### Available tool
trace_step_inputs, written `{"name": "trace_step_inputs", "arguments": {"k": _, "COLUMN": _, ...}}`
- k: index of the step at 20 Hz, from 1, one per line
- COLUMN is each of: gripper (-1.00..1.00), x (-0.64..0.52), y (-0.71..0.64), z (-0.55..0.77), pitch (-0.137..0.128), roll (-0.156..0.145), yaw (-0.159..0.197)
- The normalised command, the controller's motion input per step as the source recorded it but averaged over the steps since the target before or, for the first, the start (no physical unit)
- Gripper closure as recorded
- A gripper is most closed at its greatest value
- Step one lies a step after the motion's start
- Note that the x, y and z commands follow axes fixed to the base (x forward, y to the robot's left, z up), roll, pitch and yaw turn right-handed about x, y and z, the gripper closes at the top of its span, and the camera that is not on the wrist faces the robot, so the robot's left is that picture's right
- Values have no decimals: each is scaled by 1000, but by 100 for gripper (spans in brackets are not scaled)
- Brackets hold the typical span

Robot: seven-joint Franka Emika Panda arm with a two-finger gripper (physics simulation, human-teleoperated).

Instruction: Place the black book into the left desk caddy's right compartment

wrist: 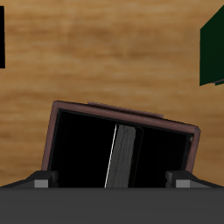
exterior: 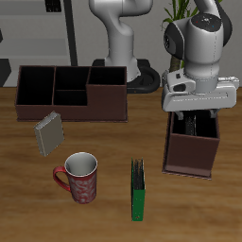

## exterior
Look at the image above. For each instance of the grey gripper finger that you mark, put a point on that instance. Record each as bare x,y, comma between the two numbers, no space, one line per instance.
180,115
213,113

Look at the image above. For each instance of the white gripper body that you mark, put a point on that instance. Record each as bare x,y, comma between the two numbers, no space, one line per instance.
201,99

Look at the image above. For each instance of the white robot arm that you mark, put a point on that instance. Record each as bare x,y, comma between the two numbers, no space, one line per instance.
121,47

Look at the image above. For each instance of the black book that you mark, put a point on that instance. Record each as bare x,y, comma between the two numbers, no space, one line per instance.
190,124

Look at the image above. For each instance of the small dark brown desk caddy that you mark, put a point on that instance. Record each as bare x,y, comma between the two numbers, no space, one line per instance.
190,152

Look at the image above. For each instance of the wide dark brown desk caddy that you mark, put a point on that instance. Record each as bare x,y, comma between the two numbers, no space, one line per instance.
107,100

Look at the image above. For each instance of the green book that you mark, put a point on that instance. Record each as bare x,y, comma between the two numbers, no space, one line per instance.
138,201

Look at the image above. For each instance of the grey book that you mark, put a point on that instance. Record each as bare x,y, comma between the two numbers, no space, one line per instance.
49,134

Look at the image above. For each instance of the red patterned mug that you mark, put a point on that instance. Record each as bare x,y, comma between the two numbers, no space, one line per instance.
82,184

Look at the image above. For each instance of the white shelf unit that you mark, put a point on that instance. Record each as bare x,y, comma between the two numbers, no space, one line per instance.
31,31

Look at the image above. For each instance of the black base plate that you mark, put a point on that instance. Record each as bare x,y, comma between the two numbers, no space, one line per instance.
148,80

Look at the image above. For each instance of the black upright post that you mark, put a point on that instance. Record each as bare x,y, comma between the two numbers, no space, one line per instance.
72,34

